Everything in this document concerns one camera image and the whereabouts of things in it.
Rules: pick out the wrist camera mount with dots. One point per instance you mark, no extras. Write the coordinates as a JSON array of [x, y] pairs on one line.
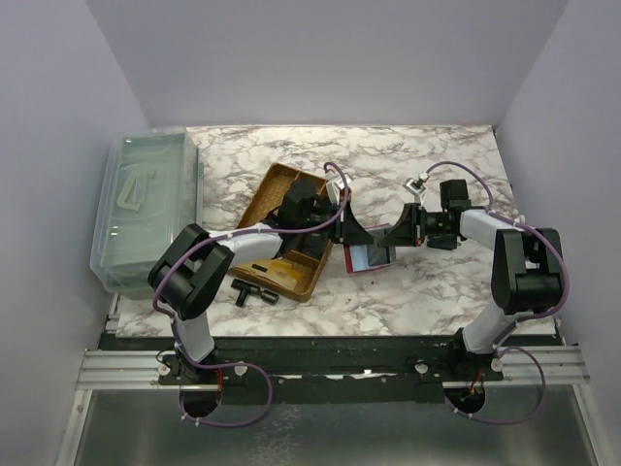
[[335, 187], [417, 186]]

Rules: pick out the black card holder in tray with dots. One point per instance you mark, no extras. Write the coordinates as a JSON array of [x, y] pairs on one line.
[[314, 245]]

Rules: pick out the woven wicker organizer tray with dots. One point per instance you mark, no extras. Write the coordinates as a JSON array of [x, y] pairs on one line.
[[266, 200]]

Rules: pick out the gold cards in tray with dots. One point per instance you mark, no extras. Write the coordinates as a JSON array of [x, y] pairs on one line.
[[269, 272]]

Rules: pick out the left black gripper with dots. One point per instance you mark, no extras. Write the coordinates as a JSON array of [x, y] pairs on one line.
[[343, 221]]

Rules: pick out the red card holder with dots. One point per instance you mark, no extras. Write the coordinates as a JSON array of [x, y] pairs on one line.
[[366, 258]]

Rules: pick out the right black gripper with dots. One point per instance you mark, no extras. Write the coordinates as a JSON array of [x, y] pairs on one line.
[[413, 224]]

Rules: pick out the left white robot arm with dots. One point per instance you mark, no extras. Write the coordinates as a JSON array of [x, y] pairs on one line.
[[189, 274]]

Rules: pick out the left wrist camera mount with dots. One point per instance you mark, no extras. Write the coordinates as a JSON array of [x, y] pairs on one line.
[[335, 187]]

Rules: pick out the clear plastic storage box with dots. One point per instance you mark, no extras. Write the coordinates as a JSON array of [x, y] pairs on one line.
[[152, 188]]

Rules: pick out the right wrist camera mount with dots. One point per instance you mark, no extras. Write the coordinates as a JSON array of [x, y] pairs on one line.
[[417, 186]]

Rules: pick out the grey VIP card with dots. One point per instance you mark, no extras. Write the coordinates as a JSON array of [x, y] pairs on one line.
[[378, 257]]

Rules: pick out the black T-shaped tool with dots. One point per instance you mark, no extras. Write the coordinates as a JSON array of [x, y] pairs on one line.
[[247, 289]]

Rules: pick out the aluminium frame rail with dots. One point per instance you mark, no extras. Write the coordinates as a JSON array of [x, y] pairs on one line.
[[120, 370]]

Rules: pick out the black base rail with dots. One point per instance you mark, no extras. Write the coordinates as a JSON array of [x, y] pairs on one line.
[[248, 371]]

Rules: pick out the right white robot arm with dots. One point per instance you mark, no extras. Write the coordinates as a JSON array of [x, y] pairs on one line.
[[528, 278]]

